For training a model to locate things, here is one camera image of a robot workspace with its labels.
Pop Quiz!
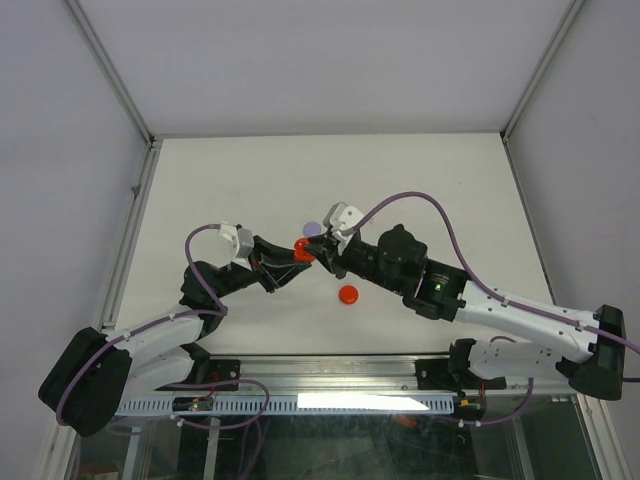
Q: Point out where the orange earbud case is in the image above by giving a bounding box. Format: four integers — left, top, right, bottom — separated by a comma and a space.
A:
293, 237, 315, 263
338, 285, 359, 305

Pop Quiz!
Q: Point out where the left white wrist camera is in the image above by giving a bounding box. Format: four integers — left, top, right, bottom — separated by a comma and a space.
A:
218, 222, 255, 270

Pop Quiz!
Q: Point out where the purple earbud case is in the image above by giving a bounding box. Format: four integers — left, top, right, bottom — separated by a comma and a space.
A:
303, 221, 322, 237

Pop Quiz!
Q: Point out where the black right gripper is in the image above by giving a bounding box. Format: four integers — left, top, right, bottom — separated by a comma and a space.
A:
303, 231, 407, 297

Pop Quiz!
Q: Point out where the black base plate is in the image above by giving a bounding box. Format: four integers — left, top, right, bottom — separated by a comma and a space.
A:
164, 358, 241, 391
414, 358, 507, 393

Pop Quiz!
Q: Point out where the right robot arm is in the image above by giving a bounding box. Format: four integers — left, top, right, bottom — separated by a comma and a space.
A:
304, 224, 625, 401

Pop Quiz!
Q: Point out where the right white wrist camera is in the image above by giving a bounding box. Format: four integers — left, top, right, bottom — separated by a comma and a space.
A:
323, 202, 364, 255

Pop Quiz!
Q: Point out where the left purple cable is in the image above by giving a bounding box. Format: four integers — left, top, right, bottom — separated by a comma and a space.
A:
54, 223, 271, 480

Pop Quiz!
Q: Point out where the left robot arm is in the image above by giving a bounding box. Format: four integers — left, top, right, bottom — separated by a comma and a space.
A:
37, 228, 314, 437

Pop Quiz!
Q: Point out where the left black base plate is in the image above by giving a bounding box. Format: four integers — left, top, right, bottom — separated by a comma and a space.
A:
164, 358, 241, 391

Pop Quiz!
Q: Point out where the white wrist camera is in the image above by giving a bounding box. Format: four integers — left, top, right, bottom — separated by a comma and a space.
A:
323, 202, 364, 255
218, 222, 255, 270

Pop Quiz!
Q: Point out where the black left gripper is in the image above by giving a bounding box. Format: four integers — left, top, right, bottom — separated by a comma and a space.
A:
210, 236, 311, 301

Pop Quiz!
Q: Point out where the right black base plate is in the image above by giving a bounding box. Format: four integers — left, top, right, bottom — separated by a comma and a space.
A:
414, 358, 507, 393

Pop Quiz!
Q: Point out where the aluminium mounting rail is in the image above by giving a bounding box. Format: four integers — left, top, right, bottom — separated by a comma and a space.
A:
121, 347, 571, 402

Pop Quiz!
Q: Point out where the white slotted cable duct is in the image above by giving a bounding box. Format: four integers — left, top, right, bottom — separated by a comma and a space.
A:
116, 393, 454, 417

